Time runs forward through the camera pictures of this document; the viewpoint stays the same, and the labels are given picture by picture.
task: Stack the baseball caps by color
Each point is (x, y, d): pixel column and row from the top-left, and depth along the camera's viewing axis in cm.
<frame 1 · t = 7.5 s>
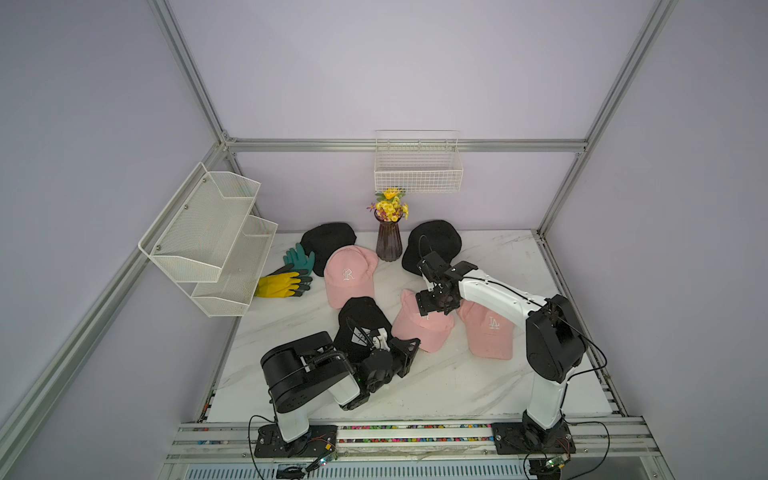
left hand: (423, 342, 84), fingers closed
right hand: (434, 309, 91), fingers open
pink cap white R logo: (349, 271, 101), point 8 cm above the table
black cap back left: (324, 237, 117), point 4 cm above the table
yellow black work glove: (284, 283, 104), point 3 cm above the table
green rubber glove: (298, 259, 113), point 2 cm above the table
dark purple glass vase: (389, 246, 107), point 9 cm above the table
yellow flower bouquet: (389, 206, 95), point 27 cm above the table
black cap back right: (427, 237, 114), point 6 cm above the table
black cap white patch: (358, 318, 96), point 2 cm above the table
pink cap middle: (432, 330, 93), point 3 cm above the table

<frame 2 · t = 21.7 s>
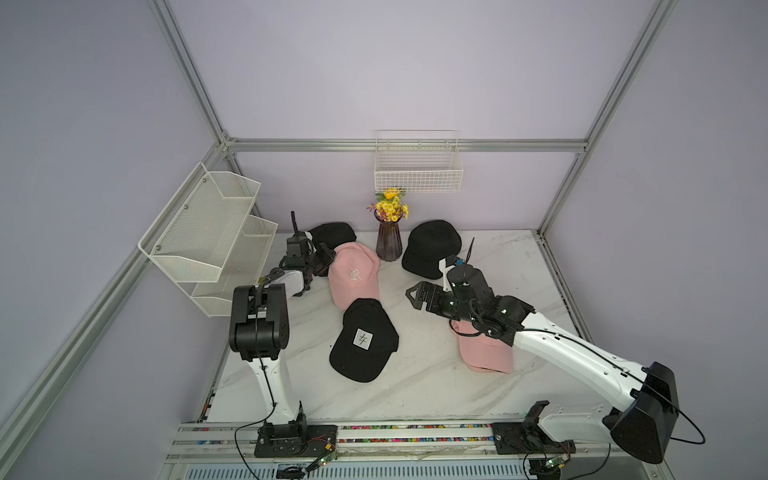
left hand: (336, 252, 101), fingers closed
right hand: (420, 300, 77), fingers open
pink cap middle: (480, 351, 87), point 4 cm above the table
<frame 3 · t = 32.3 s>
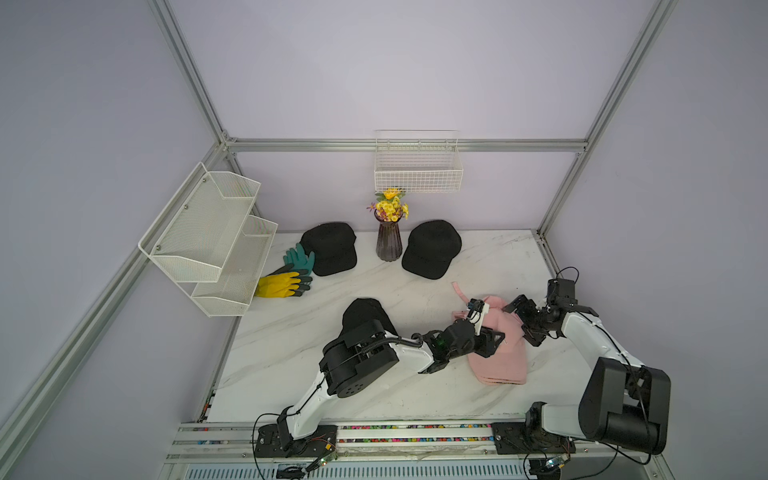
left hand: (501, 337, 84), fingers open
right hand: (511, 321, 89), fingers open
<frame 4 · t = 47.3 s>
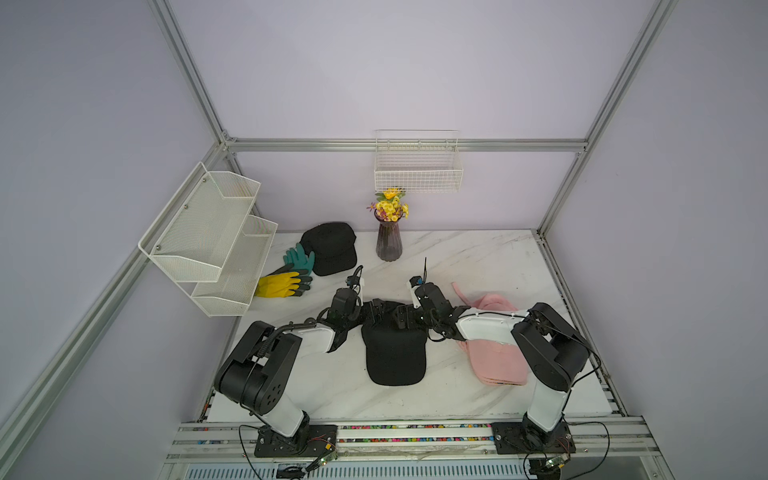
left hand: (376, 307, 94), fingers open
right hand: (406, 314, 95), fingers open
black cap back right: (396, 339, 88), point 6 cm above the table
